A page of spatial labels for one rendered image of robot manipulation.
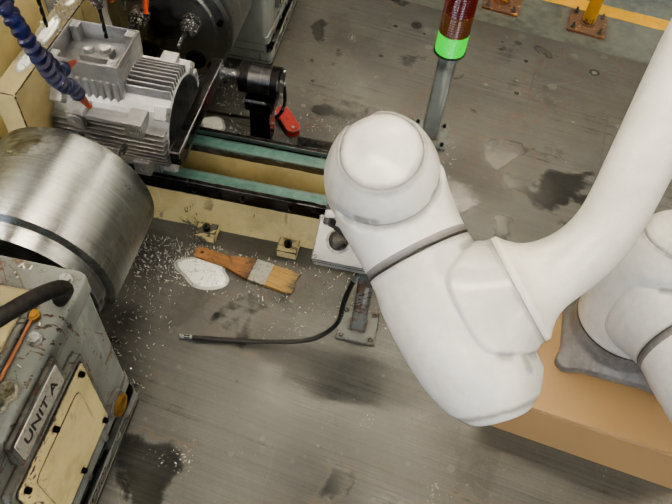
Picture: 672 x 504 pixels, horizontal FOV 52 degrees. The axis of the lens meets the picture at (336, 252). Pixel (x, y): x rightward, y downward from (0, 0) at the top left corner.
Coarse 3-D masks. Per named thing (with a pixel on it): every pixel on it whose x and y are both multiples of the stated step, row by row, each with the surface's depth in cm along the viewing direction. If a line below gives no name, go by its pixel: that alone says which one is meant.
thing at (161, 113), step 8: (192, 64) 120; (192, 72) 121; (56, 96) 113; (64, 96) 114; (160, 112) 112; (168, 112) 113; (160, 120) 112; (168, 120) 114; (168, 168) 122; (176, 168) 123
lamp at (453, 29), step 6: (444, 12) 128; (444, 18) 128; (450, 18) 127; (444, 24) 129; (450, 24) 128; (456, 24) 127; (462, 24) 127; (468, 24) 128; (444, 30) 130; (450, 30) 129; (456, 30) 128; (462, 30) 128; (468, 30) 129; (444, 36) 130; (450, 36) 129; (456, 36) 129; (462, 36) 130; (468, 36) 131
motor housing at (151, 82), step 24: (144, 72) 115; (168, 72) 115; (144, 96) 114; (168, 96) 113; (192, 96) 127; (96, 120) 114; (120, 120) 113; (120, 144) 117; (144, 144) 116; (168, 144) 116
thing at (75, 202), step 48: (0, 144) 99; (48, 144) 96; (96, 144) 98; (0, 192) 90; (48, 192) 91; (96, 192) 95; (144, 192) 103; (0, 240) 87; (48, 240) 90; (96, 240) 93; (96, 288) 95
